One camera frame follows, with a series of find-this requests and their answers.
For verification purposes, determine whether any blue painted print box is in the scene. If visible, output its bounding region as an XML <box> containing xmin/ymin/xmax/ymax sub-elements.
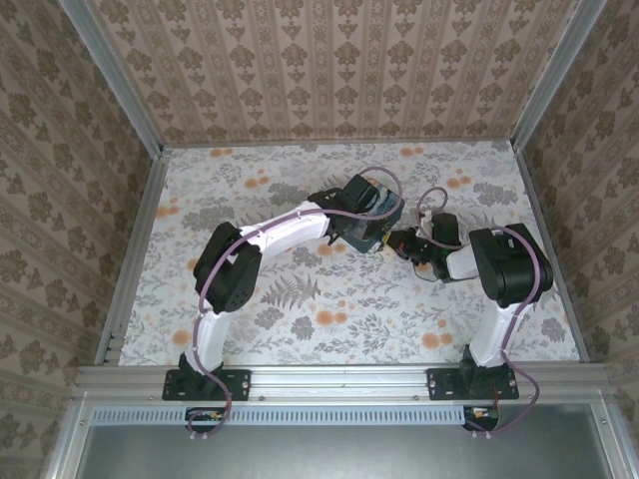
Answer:
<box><xmin>343</xmin><ymin>172</ymin><xmax>406</xmax><ymax>253</ymax></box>

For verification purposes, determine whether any floral tablecloth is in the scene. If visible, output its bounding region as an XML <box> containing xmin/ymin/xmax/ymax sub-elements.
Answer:
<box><xmin>122</xmin><ymin>142</ymin><xmax>583</xmax><ymax>368</ymax></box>

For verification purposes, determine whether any black controller board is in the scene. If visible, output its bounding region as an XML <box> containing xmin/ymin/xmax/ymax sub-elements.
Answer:
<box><xmin>462</xmin><ymin>404</ymin><xmax>500</xmax><ymax>431</ymax></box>
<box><xmin>185</xmin><ymin>406</ymin><xmax>226</xmax><ymax>433</ymax></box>

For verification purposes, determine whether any grey metal panel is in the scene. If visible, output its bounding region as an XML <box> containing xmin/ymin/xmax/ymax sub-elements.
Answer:
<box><xmin>74</xmin><ymin>423</ymin><xmax>613</xmax><ymax>479</ymax></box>

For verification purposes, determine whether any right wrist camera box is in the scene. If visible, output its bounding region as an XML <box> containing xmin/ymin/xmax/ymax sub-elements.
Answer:
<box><xmin>393</xmin><ymin>229</ymin><xmax>418</xmax><ymax>255</ymax></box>

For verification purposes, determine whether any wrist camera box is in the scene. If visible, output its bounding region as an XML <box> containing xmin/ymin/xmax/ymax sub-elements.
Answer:
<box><xmin>393</xmin><ymin>229</ymin><xmax>418</xmax><ymax>255</ymax></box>
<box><xmin>346</xmin><ymin>173</ymin><xmax>385</xmax><ymax>214</ymax></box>

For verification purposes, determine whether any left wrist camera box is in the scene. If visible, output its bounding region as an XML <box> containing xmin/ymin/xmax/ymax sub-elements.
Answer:
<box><xmin>346</xmin><ymin>173</ymin><xmax>385</xmax><ymax>214</ymax></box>

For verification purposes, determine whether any aluminium side rail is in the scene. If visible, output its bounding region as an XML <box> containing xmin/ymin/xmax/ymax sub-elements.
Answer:
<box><xmin>511</xmin><ymin>142</ymin><xmax>593</xmax><ymax>364</ymax></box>
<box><xmin>94</xmin><ymin>147</ymin><xmax>171</xmax><ymax>368</ymax></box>

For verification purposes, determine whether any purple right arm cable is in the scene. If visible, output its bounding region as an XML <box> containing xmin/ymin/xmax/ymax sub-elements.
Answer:
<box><xmin>416</xmin><ymin>187</ymin><xmax>545</xmax><ymax>440</ymax></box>

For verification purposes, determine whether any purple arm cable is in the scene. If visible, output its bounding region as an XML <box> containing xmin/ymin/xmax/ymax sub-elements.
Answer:
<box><xmin>416</xmin><ymin>187</ymin><xmax>545</xmax><ymax>440</ymax></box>
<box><xmin>187</xmin><ymin>169</ymin><xmax>405</xmax><ymax>443</ymax></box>

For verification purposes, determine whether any aluminium cross rail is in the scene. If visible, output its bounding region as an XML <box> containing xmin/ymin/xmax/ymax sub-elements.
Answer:
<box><xmin>74</xmin><ymin>362</ymin><xmax>613</xmax><ymax>401</ymax></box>

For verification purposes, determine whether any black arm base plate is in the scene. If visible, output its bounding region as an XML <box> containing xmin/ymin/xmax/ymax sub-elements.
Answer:
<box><xmin>162</xmin><ymin>367</ymin><xmax>251</xmax><ymax>401</ymax></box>
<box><xmin>426</xmin><ymin>367</ymin><xmax>518</xmax><ymax>401</ymax></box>

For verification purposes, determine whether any grey slotted cable duct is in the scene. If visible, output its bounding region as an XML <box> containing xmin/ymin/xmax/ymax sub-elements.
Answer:
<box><xmin>92</xmin><ymin>404</ymin><xmax>468</xmax><ymax>426</ymax></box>

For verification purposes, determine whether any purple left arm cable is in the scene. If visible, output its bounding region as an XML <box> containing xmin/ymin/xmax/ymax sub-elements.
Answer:
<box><xmin>187</xmin><ymin>169</ymin><xmax>405</xmax><ymax>443</ymax></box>

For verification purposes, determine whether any aluminium frame post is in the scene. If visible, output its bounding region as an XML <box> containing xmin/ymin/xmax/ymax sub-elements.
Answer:
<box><xmin>509</xmin><ymin>0</ymin><xmax>608</xmax><ymax>151</ymax></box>
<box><xmin>64</xmin><ymin>0</ymin><xmax>166</xmax><ymax>156</ymax></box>

